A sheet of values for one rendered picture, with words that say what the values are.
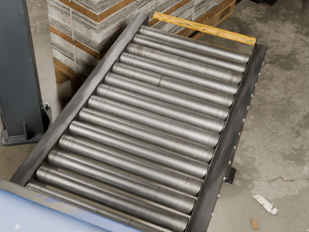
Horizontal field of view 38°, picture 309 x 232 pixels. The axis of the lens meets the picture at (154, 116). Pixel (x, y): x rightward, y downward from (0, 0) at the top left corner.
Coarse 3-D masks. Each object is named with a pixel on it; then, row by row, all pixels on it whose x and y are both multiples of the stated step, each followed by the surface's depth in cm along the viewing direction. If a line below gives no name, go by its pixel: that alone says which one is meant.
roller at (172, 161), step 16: (80, 128) 138; (96, 128) 138; (112, 144) 136; (128, 144) 135; (144, 144) 135; (144, 160) 135; (160, 160) 133; (176, 160) 132; (192, 160) 132; (192, 176) 132
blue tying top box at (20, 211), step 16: (0, 192) 9; (0, 208) 9; (16, 208) 9; (32, 208) 9; (48, 208) 9; (0, 224) 8; (16, 224) 8; (32, 224) 8; (48, 224) 8; (64, 224) 8; (80, 224) 8
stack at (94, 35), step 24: (48, 0) 229; (72, 0) 216; (96, 0) 204; (120, 0) 219; (144, 0) 235; (168, 0) 255; (192, 0) 278; (216, 0) 305; (72, 24) 226; (96, 24) 214; (120, 24) 228; (168, 24) 267; (72, 48) 240; (96, 48) 225
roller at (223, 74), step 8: (128, 48) 169; (136, 48) 169; (144, 48) 168; (144, 56) 168; (152, 56) 167; (160, 56) 167; (168, 56) 166; (176, 56) 166; (168, 64) 167; (176, 64) 166; (184, 64) 165; (192, 64) 164; (200, 64) 164; (208, 64) 165; (200, 72) 164; (208, 72) 163; (216, 72) 162; (224, 72) 162; (232, 72) 162; (224, 80) 162; (232, 80) 161; (240, 80) 160
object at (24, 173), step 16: (144, 16) 184; (128, 32) 175; (112, 48) 167; (112, 64) 161; (96, 80) 154; (80, 96) 148; (64, 112) 142; (64, 128) 137; (48, 144) 133; (32, 160) 128; (16, 176) 124; (32, 176) 125
